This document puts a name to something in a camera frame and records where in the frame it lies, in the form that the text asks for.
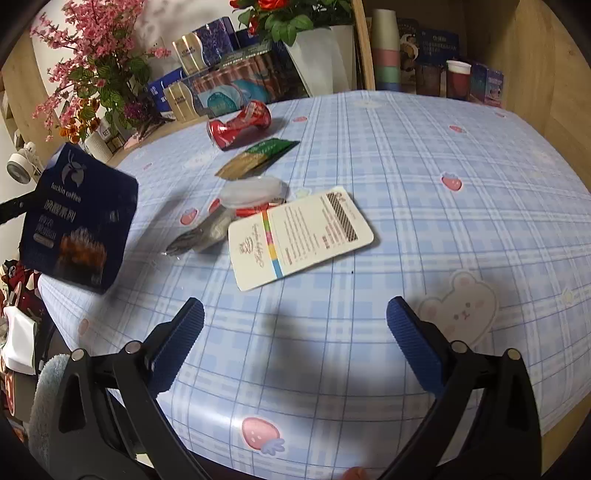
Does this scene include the red rose plant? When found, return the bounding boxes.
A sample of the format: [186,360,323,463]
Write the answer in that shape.
[229,0,354,47]

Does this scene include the wooden sideboard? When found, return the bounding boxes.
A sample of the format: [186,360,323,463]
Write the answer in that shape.
[106,115,218,167]

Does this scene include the pack of pink cans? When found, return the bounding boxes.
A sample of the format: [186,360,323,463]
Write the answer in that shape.
[182,46,296,104]

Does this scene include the white round plastic lid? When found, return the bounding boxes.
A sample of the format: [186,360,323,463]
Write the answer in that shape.
[219,176,289,209]

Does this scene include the blue plaid tablecloth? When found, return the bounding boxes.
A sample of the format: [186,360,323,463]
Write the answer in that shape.
[37,90,591,464]

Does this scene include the brown glass cup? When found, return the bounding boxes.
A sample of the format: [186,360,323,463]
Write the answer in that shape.
[414,62,445,97]

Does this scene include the teal pink package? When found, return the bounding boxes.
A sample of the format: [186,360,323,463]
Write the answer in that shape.
[196,78,252,118]

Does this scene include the purple artificial flowers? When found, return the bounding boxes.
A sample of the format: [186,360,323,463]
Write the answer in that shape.
[122,102,151,123]

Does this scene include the green gold sachet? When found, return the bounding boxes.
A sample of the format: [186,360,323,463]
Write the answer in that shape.
[215,137,301,180]

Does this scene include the stack of pastel cups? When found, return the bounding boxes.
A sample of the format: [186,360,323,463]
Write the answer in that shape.
[370,8,402,92]

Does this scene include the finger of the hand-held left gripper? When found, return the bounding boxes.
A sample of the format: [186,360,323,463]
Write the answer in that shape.
[0,191,42,225]

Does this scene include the orange artificial flowers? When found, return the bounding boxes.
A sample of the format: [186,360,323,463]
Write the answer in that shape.
[58,95,102,144]

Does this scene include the grey fuzzy seat cushion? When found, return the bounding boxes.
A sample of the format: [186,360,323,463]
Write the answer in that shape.
[28,353,77,462]

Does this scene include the blue white box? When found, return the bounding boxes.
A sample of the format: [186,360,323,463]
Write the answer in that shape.
[147,69,185,114]

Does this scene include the white ribbed vase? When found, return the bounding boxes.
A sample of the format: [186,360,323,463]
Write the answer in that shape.
[83,131,121,164]

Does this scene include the purple box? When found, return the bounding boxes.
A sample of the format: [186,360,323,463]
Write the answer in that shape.
[471,62,505,108]

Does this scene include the red cup with white rim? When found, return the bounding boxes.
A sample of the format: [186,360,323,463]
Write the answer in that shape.
[445,59,472,100]

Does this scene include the wooden shelf unit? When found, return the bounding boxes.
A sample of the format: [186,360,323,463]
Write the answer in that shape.
[351,0,522,112]

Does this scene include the pile of clothes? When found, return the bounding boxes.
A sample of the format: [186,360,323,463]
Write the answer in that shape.
[0,258,51,374]

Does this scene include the white desk fan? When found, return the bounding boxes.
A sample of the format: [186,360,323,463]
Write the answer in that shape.
[6,142,44,188]

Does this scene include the black plastic spoon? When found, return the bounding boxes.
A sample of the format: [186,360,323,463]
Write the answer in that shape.
[165,213,234,256]

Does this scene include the crushed red soda can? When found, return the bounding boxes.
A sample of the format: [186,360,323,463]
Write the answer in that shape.
[206,100,272,152]

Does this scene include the white card package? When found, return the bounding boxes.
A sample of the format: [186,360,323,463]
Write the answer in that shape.
[228,185,375,292]

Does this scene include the white square flower pot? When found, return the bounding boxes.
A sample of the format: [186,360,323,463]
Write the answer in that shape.
[283,24,358,99]

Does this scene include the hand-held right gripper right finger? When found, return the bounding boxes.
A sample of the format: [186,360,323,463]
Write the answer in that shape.
[379,296,543,480]

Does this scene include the dark blue coffee packet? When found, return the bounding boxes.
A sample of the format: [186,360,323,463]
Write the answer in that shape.
[19,142,139,296]

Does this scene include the pink blossom arrangement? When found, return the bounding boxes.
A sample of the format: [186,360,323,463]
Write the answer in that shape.
[28,0,171,141]

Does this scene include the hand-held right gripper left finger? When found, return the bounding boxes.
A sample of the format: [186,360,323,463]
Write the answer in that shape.
[28,298,211,480]

